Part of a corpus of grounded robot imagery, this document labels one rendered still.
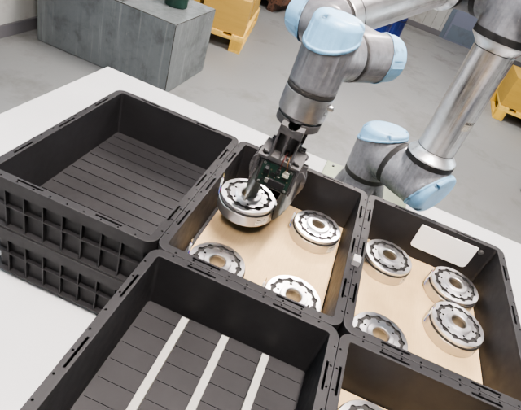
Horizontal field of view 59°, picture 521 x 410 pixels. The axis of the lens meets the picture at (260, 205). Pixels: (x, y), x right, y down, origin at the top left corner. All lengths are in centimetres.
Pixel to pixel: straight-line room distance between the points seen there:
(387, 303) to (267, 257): 25
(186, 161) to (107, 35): 235
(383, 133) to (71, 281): 76
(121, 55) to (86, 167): 237
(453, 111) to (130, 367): 79
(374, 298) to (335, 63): 47
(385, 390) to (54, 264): 58
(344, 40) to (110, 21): 276
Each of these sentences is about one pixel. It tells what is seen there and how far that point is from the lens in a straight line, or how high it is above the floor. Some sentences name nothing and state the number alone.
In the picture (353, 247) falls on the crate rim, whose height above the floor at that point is 93.
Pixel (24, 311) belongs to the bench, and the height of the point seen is 70.
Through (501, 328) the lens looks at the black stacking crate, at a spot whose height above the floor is 90.
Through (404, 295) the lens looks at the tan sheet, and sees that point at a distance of 97.
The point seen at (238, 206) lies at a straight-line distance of 80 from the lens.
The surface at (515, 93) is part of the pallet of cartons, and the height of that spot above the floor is 29.
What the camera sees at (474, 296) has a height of 86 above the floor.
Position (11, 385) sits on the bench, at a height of 70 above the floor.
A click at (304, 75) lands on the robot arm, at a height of 120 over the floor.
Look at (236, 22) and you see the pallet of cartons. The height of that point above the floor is 25.
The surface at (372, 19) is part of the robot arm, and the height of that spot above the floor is 125.
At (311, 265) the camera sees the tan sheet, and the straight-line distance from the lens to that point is 91.
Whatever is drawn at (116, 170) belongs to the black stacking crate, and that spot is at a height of 83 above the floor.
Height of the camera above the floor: 142
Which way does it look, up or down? 36 degrees down
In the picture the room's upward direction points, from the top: 20 degrees clockwise
